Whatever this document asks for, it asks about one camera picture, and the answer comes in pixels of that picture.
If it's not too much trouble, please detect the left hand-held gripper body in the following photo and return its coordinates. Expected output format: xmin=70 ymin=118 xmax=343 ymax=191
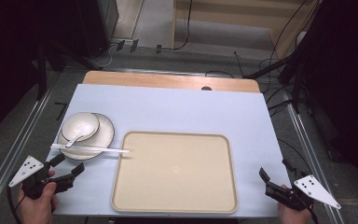
xmin=8 ymin=155 xmax=76 ymax=201

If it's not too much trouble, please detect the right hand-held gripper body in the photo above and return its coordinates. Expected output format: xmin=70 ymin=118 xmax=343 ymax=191
xmin=264 ymin=175 xmax=342 ymax=213

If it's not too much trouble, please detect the white ceramic spoon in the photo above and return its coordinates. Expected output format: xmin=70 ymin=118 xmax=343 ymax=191
xmin=64 ymin=123 xmax=97 ymax=148

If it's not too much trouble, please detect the white bowl with dark rim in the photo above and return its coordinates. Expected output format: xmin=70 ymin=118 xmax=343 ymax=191
xmin=61 ymin=112 xmax=101 ymax=143

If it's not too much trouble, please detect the white plate with dark rim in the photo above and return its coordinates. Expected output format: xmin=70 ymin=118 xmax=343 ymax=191
xmin=56 ymin=112 xmax=116 ymax=161

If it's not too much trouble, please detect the beige plastic tray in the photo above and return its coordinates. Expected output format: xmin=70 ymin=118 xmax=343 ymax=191
xmin=110 ymin=131 xmax=239 ymax=215

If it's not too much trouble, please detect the person's right hand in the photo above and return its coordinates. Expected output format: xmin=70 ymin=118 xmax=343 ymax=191
xmin=277 ymin=202 xmax=313 ymax=224

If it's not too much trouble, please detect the person's left hand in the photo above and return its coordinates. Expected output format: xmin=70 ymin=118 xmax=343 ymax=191
xmin=17 ymin=170 xmax=60 ymax=224

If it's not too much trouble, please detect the black stand leg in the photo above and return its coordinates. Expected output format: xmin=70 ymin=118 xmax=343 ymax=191
xmin=242 ymin=51 xmax=296 ymax=80

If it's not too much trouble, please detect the white table board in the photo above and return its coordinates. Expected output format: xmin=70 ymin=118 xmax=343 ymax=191
xmin=45 ymin=83 xmax=293 ymax=218

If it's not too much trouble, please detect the dark grey cabinet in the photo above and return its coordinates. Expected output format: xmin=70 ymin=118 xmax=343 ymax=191
xmin=76 ymin=0 xmax=120 ymax=59

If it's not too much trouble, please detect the light wooden cabinet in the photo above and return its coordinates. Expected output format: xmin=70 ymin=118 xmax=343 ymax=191
xmin=171 ymin=0 xmax=322 ymax=60

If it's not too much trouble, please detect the thin black floor cable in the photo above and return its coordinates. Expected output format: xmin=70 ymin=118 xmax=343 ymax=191
xmin=277 ymin=138 xmax=313 ymax=175

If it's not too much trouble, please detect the metal floor rail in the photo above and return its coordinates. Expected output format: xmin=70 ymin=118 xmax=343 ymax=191
xmin=0 ymin=85 xmax=54 ymax=216
xmin=283 ymin=99 xmax=346 ymax=224

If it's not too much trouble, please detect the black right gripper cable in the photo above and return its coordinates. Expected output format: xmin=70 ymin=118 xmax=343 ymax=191
xmin=304 ymin=203 xmax=320 ymax=224

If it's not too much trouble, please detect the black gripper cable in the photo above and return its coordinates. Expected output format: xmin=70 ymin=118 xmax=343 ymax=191
xmin=304 ymin=203 xmax=320 ymax=224
xmin=7 ymin=186 xmax=24 ymax=224

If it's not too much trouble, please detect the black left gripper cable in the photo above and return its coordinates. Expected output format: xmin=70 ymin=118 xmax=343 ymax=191
xmin=7 ymin=186 xmax=24 ymax=224

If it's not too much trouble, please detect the black cable loop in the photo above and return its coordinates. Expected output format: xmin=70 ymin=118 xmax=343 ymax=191
xmin=204 ymin=70 xmax=236 ymax=79

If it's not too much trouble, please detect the white floor cable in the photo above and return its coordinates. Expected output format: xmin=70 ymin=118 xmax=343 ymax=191
xmin=89 ymin=42 xmax=119 ymax=68

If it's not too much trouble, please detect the long black hanging cable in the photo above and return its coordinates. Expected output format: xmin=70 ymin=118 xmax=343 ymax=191
xmin=171 ymin=0 xmax=194 ymax=51

